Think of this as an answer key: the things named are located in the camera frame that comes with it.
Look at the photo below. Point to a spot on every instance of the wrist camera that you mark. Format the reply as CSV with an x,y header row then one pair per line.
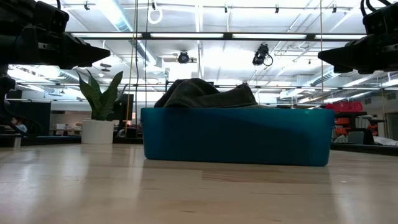
x,y
381,18
51,15

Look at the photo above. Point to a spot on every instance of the black screen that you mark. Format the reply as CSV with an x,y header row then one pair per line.
x,y
126,107

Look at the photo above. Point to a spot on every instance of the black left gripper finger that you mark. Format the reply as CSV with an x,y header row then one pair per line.
x,y
84,54

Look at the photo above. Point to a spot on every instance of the green snake plant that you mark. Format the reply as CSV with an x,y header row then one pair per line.
x,y
102,102

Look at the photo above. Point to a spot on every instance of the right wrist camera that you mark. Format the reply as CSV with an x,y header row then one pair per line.
x,y
381,18

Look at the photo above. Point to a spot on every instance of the white plant pot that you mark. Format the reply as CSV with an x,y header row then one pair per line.
x,y
98,132

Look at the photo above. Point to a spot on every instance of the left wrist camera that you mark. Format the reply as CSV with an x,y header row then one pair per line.
x,y
51,15

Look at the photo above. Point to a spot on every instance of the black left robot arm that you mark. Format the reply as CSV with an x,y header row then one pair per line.
x,y
4,84

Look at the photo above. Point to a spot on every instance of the black chair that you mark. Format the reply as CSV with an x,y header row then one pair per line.
x,y
362,137

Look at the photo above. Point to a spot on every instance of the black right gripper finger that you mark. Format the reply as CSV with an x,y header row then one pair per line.
x,y
345,56

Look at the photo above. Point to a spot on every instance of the red basket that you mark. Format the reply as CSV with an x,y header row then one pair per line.
x,y
343,107

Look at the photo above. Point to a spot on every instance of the blue plastic bin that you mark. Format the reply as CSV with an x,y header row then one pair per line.
x,y
236,137

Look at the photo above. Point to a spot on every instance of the person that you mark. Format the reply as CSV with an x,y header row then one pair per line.
x,y
20,127

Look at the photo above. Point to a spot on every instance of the black camera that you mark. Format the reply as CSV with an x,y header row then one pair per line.
x,y
261,54
183,57

